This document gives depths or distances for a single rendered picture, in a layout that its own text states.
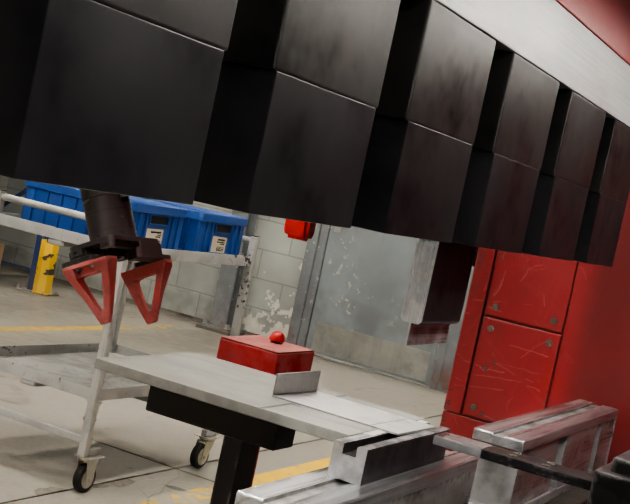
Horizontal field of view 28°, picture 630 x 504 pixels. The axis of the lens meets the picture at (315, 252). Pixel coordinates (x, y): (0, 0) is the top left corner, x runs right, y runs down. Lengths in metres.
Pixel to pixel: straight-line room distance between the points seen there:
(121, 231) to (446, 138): 0.66
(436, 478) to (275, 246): 8.12
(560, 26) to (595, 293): 0.84
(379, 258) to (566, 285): 6.90
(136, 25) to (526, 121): 0.61
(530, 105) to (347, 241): 7.83
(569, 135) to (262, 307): 8.06
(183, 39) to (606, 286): 1.40
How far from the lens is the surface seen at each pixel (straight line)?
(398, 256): 8.78
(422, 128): 0.90
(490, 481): 1.45
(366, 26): 0.79
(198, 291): 9.56
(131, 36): 0.58
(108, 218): 1.52
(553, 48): 1.17
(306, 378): 1.20
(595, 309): 1.95
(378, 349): 8.83
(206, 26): 0.63
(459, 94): 0.96
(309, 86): 0.73
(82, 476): 4.42
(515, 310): 1.98
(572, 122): 1.27
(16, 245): 10.59
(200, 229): 4.74
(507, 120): 1.08
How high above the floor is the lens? 1.20
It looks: 3 degrees down
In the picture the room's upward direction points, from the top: 12 degrees clockwise
